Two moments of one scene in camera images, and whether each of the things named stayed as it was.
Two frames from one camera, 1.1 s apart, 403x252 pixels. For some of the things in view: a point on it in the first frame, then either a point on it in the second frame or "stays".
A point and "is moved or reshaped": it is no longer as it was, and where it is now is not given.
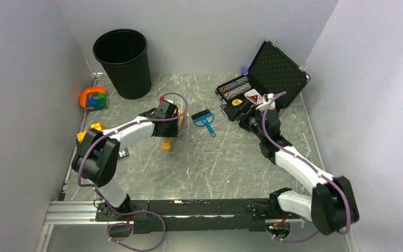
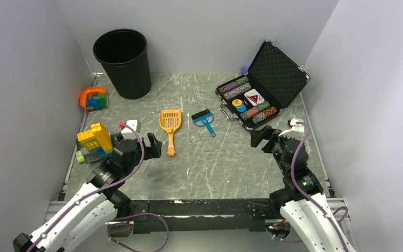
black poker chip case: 273,71 stays
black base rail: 176,216 stays
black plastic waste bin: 123,53 stays
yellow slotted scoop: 166,143 is moved or reshaped
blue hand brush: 203,118 stays
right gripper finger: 233,112 → 257,136
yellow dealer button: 236,102 stays
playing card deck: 254,96 stays
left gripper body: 170,130 → 138,154
